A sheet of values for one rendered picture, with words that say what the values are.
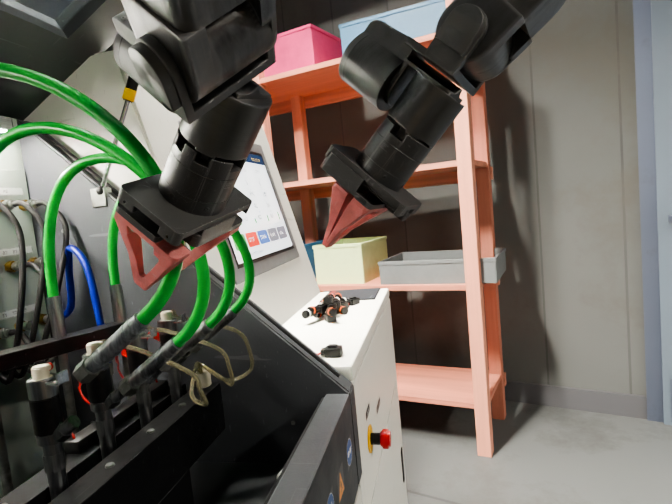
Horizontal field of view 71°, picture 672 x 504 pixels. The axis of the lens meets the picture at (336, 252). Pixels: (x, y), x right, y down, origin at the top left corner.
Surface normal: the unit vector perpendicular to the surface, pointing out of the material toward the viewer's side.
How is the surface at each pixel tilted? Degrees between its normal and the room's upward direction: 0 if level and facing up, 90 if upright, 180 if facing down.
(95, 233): 90
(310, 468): 0
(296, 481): 0
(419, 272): 90
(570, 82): 90
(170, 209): 45
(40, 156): 90
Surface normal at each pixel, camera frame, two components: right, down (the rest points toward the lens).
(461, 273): -0.43, 0.13
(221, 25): 0.58, 0.21
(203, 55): 0.73, 0.65
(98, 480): -0.10, -0.99
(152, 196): 0.47, -0.72
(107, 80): -0.20, 0.11
